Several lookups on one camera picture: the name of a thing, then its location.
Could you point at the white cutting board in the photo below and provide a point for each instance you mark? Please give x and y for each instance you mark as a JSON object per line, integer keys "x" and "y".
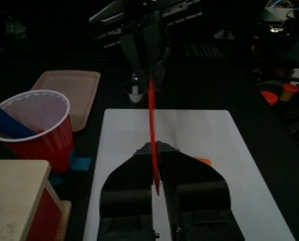
{"x": 198, "y": 131}

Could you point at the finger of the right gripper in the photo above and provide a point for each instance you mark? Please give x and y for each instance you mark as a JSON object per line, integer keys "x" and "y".
{"x": 132, "y": 53}
{"x": 158, "y": 72}

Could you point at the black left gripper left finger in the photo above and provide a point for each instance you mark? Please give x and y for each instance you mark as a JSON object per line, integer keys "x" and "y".
{"x": 127, "y": 194}

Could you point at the pink plastic tray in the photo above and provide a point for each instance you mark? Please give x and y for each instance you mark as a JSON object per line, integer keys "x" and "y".
{"x": 75, "y": 91}

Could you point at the wooden box with red side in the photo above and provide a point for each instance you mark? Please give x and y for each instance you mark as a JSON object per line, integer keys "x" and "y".
{"x": 18, "y": 200}

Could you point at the black keyboard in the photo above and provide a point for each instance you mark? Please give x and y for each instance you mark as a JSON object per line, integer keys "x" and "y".
{"x": 203, "y": 50}

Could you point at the red plastic cup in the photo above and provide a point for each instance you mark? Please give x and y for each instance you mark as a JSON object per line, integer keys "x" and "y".
{"x": 46, "y": 141}

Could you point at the orange toy carrot piece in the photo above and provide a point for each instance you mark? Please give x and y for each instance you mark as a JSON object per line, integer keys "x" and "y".
{"x": 204, "y": 161}

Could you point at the orange toy knife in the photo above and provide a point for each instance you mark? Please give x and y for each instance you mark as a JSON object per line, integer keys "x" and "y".
{"x": 152, "y": 125}

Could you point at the yellow cup with orange rim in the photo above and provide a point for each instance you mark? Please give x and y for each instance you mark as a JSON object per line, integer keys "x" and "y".
{"x": 289, "y": 91}

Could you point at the blue stick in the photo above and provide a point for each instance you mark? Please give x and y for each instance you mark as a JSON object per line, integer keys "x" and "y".
{"x": 6, "y": 124}

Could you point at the blue tape piece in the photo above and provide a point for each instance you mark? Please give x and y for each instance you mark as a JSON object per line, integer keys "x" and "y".
{"x": 80, "y": 163}
{"x": 55, "y": 179}

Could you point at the orange bowl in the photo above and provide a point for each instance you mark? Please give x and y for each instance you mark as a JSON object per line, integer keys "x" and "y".
{"x": 269, "y": 97}

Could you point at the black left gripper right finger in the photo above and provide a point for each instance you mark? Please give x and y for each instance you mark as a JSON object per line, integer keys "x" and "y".
{"x": 198, "y": 194}

